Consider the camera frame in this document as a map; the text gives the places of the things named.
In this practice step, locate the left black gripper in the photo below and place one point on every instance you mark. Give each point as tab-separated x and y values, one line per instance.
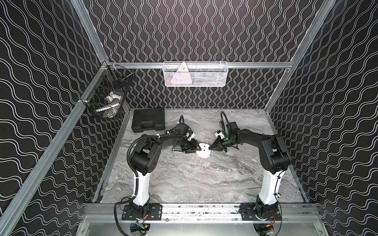
189	144

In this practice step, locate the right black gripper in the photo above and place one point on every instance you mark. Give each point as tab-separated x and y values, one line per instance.
217	145

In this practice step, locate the white square alarm clock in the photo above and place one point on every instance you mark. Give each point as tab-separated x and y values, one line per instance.
204	151

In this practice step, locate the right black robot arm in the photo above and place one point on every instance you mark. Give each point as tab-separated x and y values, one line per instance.
274	159

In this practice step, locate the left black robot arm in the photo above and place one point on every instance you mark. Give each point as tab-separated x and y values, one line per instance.
143	156

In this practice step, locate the black plastic tool case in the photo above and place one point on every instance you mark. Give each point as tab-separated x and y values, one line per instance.
148	119

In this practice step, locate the pink triangular card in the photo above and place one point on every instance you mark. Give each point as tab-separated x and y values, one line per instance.
182	76

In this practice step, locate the silver items in black basket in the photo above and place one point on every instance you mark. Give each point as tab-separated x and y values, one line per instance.
112	103

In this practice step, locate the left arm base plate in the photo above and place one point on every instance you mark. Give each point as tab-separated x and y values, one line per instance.
142	211

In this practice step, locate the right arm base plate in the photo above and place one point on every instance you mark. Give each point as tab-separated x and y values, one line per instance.
260	212

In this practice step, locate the white wire wall basket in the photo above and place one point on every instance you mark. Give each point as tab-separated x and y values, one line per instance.
204	74

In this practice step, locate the black wire wall basket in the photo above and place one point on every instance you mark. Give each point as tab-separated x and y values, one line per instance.
117	79

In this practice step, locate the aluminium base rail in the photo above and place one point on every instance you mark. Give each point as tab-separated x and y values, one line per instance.
222	213

